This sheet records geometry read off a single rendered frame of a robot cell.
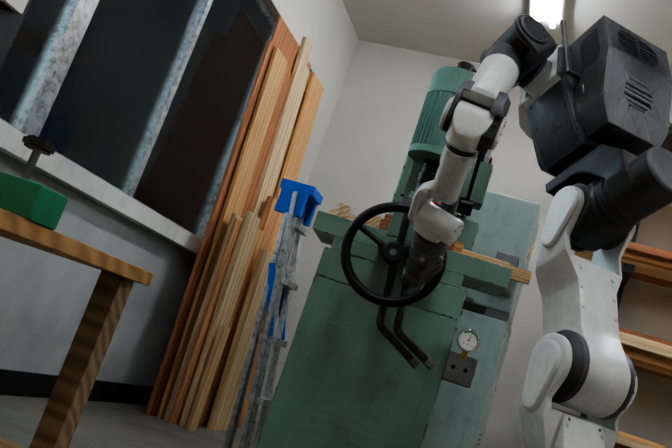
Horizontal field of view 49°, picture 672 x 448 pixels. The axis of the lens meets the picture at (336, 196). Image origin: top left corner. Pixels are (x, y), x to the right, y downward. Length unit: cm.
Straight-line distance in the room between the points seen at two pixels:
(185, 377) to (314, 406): 143
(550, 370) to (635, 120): 59
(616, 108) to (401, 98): 351
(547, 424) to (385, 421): 75
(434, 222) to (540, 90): 41
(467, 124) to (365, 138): 349
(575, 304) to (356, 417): 83
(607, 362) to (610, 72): 63
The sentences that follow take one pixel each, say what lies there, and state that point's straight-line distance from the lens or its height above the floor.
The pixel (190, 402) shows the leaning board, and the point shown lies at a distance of 355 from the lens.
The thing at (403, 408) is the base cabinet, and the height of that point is 43.
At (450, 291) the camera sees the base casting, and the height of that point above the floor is 78.
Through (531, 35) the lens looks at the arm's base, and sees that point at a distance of 177.
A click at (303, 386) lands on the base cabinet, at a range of 217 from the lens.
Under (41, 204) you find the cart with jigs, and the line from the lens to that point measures 106.
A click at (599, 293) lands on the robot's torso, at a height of 79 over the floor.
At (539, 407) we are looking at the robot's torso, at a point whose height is 53.
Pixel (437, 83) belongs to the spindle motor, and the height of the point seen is 144.
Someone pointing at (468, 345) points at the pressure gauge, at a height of 65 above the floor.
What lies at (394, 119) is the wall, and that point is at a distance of 507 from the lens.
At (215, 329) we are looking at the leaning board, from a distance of 354.
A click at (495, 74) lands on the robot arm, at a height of 118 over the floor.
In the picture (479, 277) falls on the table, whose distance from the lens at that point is 218.
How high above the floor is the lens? 48
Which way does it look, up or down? 12 degrees up
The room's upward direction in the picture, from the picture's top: 19 degrees clockwise
